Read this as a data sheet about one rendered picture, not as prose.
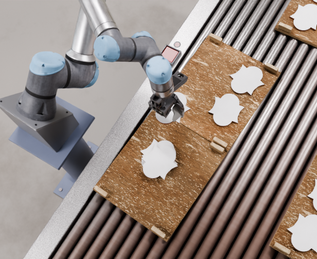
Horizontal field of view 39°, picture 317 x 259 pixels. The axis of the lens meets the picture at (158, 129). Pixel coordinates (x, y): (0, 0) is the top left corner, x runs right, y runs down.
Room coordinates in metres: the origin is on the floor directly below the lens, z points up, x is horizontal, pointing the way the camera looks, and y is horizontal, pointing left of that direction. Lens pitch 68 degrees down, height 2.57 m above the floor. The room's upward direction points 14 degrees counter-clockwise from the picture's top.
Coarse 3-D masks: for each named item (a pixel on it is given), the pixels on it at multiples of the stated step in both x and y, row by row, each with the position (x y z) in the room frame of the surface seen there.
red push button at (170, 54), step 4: (168, 48) 1.03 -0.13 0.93; (164, 52) 1.02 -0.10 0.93; (168, 52) 1.01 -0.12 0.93; (172, 52) 1.01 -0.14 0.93; (176, 52) 1.00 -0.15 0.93; (164, 56) 1.00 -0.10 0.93; (168, 56) 1.00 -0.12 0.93; (172, 56) 0.99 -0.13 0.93; (176, 56) 0.99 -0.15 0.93; (168, 60) 0.98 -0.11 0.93; (172, 60) 0.97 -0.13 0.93
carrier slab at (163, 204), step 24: (144, 120) 0.73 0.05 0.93; (144, 144) 0.63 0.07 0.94; (192, 144) 0.58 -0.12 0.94; (120, 168) 0.55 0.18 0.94; (192, 168) 0.48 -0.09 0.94; (216, 168) 0.46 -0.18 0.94; (120, 192) 0.46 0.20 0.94; (144, 192) 0.44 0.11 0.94; (168, 192) 0.41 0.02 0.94; (192, 192) 0.39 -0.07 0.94; (144, 216) 0.35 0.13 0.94; (168, 216) 0.33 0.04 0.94
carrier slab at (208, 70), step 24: (216, 48) 0.97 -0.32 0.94; (192, 72) 0.89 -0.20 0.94; (216, 72) 0.86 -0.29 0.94; (264, 72) 0.81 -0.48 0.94; (192, 96) 0.78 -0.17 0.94; (216, 96) 0.76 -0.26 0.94; (240, 96) 0.73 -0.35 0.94; (264, 96) 0.70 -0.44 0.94; (192, 120) 0.68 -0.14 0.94; (240, 120) 0.63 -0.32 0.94
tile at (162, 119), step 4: (176, 92) 0.76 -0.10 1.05; (180, 96) 0.74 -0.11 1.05; (184, 96) 0.73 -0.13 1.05; (180, 100) 0.72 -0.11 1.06; (184, 100) 0.72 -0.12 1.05; (184, 104) 0.70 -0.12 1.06; (184, 108) 0.68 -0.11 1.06; (188, 108) 0.68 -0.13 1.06; (172, 112) 0.68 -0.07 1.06; (184, 112) 0.67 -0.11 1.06; (156, 116) 0.67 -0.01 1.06; (160, 116) 0.67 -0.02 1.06; (168, 116) 0.66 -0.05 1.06; (172, 116) 0.66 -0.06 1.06; (160, 120) 0.65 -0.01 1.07; (164, 120) 0.65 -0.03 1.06; (168, 120) 0.65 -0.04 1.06
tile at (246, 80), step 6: (252, 66) 0.84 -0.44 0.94; (240, 72) 0.83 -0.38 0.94; (246, 72) 0.82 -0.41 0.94; (252, 72) 0.82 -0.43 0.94; (258, 72) 0.81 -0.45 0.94; (234, 78) 0.81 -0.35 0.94; (240, 78) 0.80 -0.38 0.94; (246, 78) 0.80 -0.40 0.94; (252, 78) 0.79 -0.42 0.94; (258, 78) 0.78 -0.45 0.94; (234, 84) 0.78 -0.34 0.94; (240, 84) 0.78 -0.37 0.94; (246, 84) 0.77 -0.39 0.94; (252, 84) 0.76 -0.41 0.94; (258, 84) 0.76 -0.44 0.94; (264, 84) 0.75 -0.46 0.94; (234, 90) 0.76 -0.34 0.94; (240, 90) 0.75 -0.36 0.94; (246, 90) 0.74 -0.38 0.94; (252, 90) 0.74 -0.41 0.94
